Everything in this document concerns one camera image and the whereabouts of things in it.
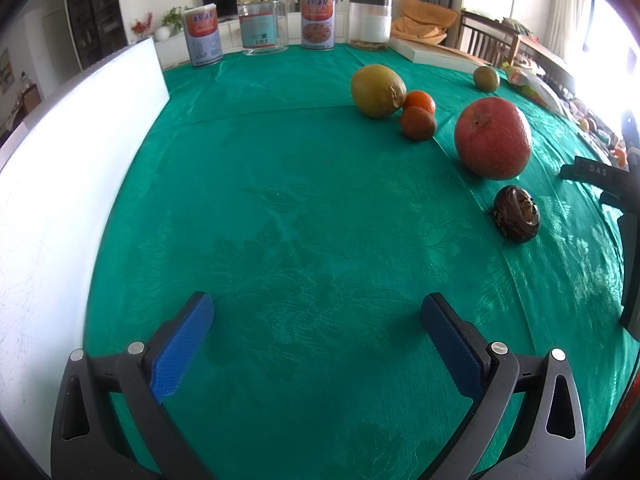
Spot large window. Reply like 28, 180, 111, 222
575, 0, 640, 116

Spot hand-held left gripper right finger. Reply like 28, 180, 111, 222
420, 292, 587, 480

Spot white flat box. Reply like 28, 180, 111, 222
389, 35, 493, 74

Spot large yellow pear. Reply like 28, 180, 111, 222
350, 64, 407, 120

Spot red pomegranate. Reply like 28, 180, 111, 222
454, 97, 533, 181

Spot plastic snack bag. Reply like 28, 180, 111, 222
505, 65, 567, 112

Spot orange cushion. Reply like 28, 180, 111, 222
391, 0, 461, 46

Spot dark display cabinet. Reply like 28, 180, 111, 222
64, 0, 129, 72

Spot red and white tin can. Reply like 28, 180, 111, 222
182, 5, 224, 69

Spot dark orange tangerine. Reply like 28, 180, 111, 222
399, 106, 436, 142

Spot green tablecloth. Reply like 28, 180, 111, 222
82, 42, 640, 480

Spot clear jar with black lid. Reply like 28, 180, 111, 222
348, 0, 394, 52

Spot leafy potted plant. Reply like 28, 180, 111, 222
161, 6, 189, 37

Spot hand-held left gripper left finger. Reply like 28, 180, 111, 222
50, 291, 216, 480

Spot round olive green pear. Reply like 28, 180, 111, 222
473, 65, 500, 93

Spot clear jar with blue label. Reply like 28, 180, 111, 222
236, 0, 290, 56

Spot white board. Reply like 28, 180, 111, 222
0, 36, 171, 476

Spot framed wall picture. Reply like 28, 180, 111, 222
0, 47, 14, 94

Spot tin can with food picture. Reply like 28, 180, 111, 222
300, 0, 336, 52

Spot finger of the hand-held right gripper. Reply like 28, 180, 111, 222
559, 156, 633, 187
601, 190, 640, 335

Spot wooden slatted bench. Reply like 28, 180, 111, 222
457, 10, 542, 69

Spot white curtain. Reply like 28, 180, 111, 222
510, 0, 596, 61

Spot red flowers in vase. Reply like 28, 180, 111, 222
131, 12, 154, 42

